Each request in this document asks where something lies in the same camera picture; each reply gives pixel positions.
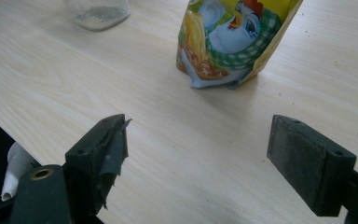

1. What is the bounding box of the yellow spouted seasoning pouch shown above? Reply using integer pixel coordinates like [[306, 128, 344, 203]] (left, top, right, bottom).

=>
[[175, 0, 304, 91]]

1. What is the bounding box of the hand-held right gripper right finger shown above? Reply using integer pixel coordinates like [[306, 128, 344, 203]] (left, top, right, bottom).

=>
[[266, 114, 357, 217]]

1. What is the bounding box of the clear jar with grey lid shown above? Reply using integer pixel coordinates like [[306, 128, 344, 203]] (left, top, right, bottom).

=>
[[62, 0, 131, 32]]

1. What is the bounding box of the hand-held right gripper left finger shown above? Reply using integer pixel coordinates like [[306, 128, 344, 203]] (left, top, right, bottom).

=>
[[63, 113, 133, 217]]

